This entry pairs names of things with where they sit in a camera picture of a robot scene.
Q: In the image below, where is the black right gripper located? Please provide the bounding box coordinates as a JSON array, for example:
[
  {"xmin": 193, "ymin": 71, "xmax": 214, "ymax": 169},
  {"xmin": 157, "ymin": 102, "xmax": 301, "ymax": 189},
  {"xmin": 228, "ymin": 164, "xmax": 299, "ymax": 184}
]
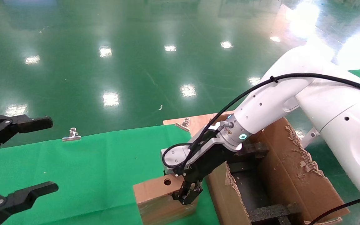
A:
[{"xmin": 172, "ymin": 142, "xmax": 241, "ymax": 206}]

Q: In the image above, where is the metal binder clip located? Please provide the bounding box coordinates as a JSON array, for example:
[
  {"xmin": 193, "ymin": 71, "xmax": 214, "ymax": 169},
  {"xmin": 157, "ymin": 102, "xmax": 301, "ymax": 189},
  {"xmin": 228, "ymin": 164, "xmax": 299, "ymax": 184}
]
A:
[
  {"xmin": 175, "ymin": 118, "xmax": 191, "ymax": 132},
  {"xmin": 62, "ymin": 127, "xmax": 82, "ymax": 142}
]

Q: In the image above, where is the black hanging cable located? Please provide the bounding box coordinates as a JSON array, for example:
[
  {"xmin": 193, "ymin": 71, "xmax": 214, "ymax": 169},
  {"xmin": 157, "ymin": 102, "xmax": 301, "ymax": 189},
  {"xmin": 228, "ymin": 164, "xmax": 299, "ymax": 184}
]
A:
[{"xmin": 308, "ymin": 198, "xmax": 360, "ymax": 225}]

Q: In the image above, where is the large open cardboard carton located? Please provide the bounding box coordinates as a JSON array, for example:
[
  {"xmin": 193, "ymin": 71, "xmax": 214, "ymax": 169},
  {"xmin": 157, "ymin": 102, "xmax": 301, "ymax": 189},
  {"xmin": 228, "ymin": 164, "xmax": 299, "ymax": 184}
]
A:
[{"xmin": 206, "ymin": 114, "xmax": 351, "ymax": 225}]

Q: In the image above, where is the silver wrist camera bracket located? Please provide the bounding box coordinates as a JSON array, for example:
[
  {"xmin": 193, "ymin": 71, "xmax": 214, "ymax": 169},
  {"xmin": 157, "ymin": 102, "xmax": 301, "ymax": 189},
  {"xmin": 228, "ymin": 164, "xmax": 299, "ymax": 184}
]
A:
[{"xmin": 161, "ymin": 123, "xmax": 243, "ymax": 175}]

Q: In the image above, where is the small cardboard box with hole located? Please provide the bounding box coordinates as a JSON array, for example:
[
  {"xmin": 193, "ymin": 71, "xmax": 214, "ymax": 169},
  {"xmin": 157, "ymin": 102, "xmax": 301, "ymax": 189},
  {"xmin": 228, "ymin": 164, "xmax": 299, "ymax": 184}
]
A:
[{"xmin": 133, "ymin": 174, "xmax": 203, "ymax": 225}]

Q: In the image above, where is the green tablecloth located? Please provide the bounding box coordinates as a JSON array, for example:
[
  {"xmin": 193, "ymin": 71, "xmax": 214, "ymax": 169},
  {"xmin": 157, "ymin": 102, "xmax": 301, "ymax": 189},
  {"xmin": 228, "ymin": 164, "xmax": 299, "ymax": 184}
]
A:
[{"xmin": 0, "ymin": 124, "xmax": 219, "ymax": 225}]

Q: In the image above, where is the black foam bottom pad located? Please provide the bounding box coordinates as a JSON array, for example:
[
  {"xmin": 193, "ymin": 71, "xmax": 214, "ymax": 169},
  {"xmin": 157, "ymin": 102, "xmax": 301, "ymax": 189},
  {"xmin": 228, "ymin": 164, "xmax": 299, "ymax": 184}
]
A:
[{"xmin": 232, "ymin": 170, "xmax": 282, "ymax": 209}]

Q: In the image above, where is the black foam insert block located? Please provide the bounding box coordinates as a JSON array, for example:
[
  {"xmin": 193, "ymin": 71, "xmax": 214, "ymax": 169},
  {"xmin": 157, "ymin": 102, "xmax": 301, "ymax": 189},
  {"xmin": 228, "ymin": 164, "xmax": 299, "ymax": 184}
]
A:
[
  {"xmin": 249, "ymin": 203, "xmax": 302, "ymax": 225},
  {"xmin": 227, "ymin": 142, "xmax": 269, "ymax": 158}
]

